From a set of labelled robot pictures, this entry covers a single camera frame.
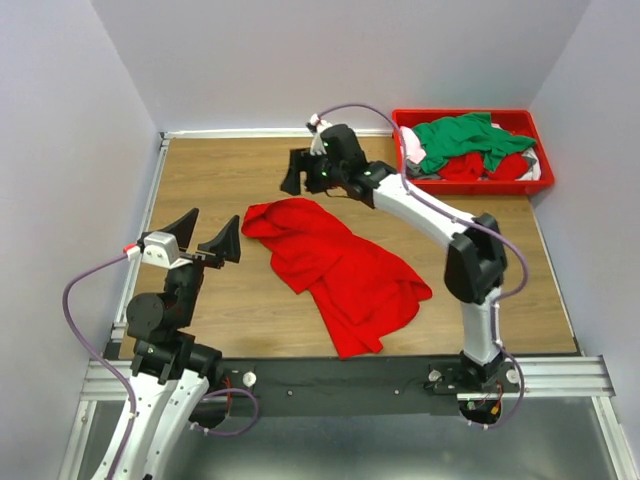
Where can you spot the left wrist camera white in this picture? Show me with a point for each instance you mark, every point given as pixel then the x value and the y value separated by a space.
pixel 159 249

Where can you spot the green t shirt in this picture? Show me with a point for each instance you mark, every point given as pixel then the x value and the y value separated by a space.
pixel 455 136

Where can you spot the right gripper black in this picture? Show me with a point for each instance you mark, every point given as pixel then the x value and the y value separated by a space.
pixel 300 160

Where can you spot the red t shirt in bin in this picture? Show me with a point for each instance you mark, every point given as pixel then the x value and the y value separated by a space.
pixel 470 167

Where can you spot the grey t shirt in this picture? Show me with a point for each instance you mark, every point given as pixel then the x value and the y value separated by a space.
pixel 414 172

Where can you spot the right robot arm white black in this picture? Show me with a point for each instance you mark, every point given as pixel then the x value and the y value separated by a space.
pixel 475 259

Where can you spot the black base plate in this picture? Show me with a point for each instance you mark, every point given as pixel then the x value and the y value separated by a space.
pixel 369 385

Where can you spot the red t shirt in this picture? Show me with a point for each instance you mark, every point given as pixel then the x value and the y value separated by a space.
pixel 470 167
pixel 362 291

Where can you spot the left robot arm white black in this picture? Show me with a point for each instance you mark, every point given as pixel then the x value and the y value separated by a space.
pixel 170 372

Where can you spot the aluminium frame rail front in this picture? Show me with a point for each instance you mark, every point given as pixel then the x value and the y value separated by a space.
pixel 545 377

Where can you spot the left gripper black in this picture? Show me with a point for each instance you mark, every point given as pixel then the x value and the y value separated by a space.
pixel 225 243

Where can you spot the pink t shirt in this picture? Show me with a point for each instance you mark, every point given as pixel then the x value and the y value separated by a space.
pixel 411 147

